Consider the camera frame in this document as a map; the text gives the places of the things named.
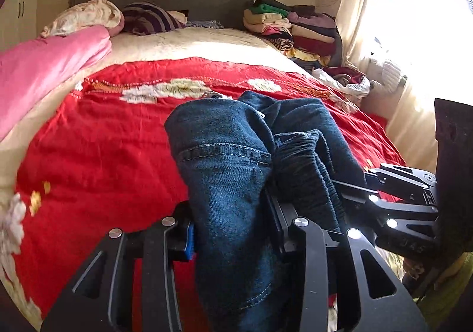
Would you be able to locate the blue denim pants lace hem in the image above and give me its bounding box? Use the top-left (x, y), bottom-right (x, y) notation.
top-left (164, 91), bottom-right (366, 331)

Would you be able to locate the green sleeve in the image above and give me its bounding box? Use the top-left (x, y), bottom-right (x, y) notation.
top-left (417, 253), bottom-right (472, 331)

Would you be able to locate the red floral bedspread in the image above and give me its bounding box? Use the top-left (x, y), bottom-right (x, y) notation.
top-left (0, 26), bottom-right (407, 332)

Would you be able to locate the white knit garment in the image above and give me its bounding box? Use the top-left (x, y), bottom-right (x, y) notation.
top-left (367, 61), bottom-right (406, 95)

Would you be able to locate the stack of folded clothes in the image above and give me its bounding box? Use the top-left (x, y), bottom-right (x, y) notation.
top-left (243, 0), bottom-right (342, 72)

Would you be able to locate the cream curtain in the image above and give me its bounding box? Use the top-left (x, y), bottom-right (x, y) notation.
top-left (337, 0), bottom-right (472, 171)

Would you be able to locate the striped purple pillow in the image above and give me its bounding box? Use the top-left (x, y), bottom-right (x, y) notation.
top-left (122, 2), bottom-right (185, 36)

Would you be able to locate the pink satin quilt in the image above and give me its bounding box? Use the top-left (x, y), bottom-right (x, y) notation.
top-left (1, 25), bottom-right (111, 137)

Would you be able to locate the floral beige pillow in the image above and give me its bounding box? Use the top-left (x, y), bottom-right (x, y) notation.
top-left (40, 0), bottom-right (125, 38)

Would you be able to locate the white wardrobe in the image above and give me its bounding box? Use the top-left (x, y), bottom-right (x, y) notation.
top-left (1, 0), bottom-right (38, 51)

